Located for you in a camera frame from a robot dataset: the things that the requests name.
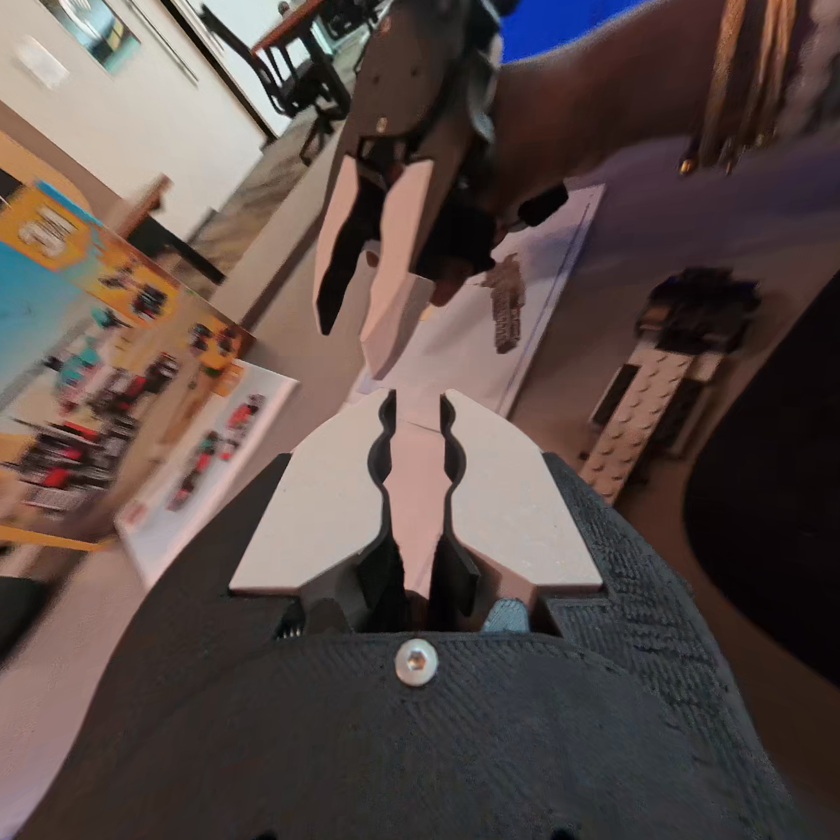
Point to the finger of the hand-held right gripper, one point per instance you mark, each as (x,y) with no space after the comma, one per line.
(331,262)
(400,262)

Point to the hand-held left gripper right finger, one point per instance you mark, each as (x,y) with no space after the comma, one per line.
(518,512)

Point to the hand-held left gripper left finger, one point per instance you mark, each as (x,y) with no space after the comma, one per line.
(315,512)

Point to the lego instruction booklet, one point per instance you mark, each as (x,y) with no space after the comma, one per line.
(558,275)
(216,472)

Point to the person's right forearm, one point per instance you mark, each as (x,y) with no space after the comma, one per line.
(823,59)

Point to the closed lego instruction booklet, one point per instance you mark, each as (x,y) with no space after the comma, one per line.
(216,472)

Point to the partly built lego truck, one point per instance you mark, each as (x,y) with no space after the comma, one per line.
(663,394)

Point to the colourful lego set box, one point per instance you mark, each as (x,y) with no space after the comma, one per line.
(79,367)

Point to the person's right hand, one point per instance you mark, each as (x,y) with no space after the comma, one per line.
(590,105)

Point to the black office chair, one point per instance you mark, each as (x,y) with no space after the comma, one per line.
(282,72)

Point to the wooden top office desk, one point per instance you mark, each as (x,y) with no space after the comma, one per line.
(289,26)

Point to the black textured wrist cushion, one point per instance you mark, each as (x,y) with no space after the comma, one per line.
(774,492)

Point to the framed wall picture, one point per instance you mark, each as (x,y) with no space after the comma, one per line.
(98,26)

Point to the white wall sign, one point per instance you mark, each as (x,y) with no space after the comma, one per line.
(43,62)

